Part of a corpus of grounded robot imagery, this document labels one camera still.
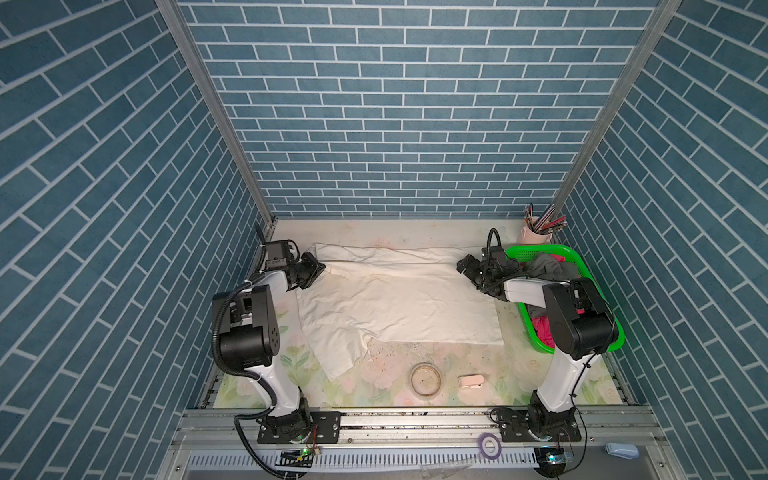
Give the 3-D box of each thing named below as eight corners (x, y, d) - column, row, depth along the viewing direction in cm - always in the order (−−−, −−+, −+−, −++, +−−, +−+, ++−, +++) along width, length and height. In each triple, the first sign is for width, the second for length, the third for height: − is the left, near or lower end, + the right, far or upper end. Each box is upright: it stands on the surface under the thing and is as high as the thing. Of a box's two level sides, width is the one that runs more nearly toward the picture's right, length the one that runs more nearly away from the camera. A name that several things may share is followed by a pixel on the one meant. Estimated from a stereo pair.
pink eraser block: (459, 388, 82) (461, 385, 79) (458, 379, 84) (460, 375, 81) (481, 389, 82) (484, 385, 79) (479, 379, 84) (483, 375, 81)
